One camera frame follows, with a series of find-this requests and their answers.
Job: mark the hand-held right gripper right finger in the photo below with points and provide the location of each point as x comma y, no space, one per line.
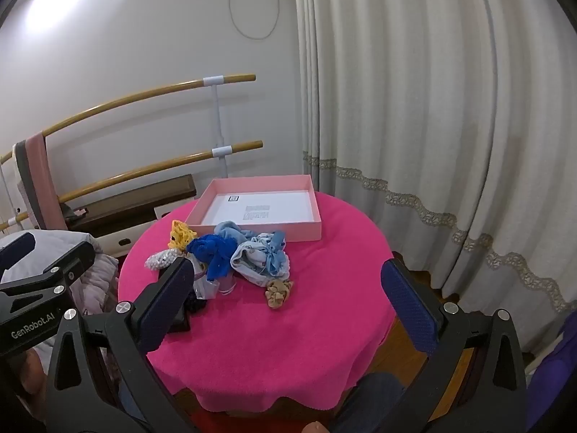
408,306

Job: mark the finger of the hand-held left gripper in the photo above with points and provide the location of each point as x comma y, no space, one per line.
13,252
72,261

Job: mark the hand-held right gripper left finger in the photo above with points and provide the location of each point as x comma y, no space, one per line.
167,304

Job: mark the yellow crochet fish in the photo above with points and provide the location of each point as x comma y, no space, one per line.
180,234

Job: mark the dark blue knit cloth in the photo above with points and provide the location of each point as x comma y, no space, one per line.
212,248

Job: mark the light blue fleece hat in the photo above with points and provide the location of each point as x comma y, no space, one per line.
227,230

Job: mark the printed baby cloth blue ribbon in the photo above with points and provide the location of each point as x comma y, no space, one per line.
252,257

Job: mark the beige scrunchie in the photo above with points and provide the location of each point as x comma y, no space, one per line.
277,295

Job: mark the pink cardboard box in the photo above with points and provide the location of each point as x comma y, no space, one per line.
297,233

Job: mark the white padded jacket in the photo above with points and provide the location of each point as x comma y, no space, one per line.
97,275

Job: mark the white pearl scrunchie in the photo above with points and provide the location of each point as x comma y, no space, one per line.
157,260

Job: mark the clear plastic bag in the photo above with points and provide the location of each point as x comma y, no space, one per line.
212,286

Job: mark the pink and grey hanging cloth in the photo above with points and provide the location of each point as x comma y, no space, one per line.
40,176

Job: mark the wooden cabinet with white drawers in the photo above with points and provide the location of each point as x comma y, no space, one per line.
135,194

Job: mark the person's leg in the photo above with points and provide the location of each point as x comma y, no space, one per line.
369,401

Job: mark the pink tablecloth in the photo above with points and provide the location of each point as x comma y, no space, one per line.
279,347

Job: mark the short wooden barre bar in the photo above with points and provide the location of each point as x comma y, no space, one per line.
180,160

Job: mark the white printed paper sheet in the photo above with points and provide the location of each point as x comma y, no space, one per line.
270,203

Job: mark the purple cloth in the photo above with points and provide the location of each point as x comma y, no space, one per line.
559,370

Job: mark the white barre stand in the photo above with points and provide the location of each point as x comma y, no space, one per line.
217,112

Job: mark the cream curtain with lace trim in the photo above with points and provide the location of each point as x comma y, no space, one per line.
405,99

